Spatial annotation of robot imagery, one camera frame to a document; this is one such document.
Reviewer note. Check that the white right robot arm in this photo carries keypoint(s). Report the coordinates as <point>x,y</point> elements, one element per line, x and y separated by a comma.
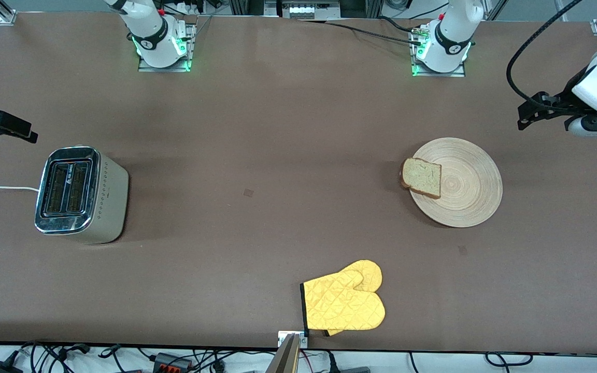
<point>148,36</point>

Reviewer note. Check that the silver two-slot toaster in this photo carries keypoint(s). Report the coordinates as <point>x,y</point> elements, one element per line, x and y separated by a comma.
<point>83,197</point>

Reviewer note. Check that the round wooden plate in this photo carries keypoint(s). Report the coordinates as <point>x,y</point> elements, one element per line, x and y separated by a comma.
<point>467,184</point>

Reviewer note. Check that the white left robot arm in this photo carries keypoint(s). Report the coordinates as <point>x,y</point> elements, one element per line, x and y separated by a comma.
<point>449,41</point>

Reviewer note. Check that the red black connector block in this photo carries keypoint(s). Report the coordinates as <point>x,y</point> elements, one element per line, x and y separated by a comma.
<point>171,361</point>

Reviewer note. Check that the small metal post bracket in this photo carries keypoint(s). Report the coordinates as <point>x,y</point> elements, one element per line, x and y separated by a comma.
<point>304,341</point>

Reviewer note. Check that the grey electrical terminal box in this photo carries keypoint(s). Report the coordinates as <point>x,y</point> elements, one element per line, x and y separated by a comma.
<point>306,9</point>

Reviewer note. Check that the yellow quilted oven mitt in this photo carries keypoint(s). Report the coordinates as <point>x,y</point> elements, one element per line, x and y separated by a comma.
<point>342,305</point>
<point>370,272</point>

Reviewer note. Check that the black power adapter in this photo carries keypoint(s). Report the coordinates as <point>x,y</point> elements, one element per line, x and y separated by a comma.
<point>0,368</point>

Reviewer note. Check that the brown bread slice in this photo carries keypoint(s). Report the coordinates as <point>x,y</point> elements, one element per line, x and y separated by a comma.
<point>423,177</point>

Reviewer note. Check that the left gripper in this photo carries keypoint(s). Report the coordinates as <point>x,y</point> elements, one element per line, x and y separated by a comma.
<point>560,103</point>

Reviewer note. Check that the aluminium profile post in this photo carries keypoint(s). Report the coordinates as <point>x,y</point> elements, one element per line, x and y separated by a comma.
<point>284,357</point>

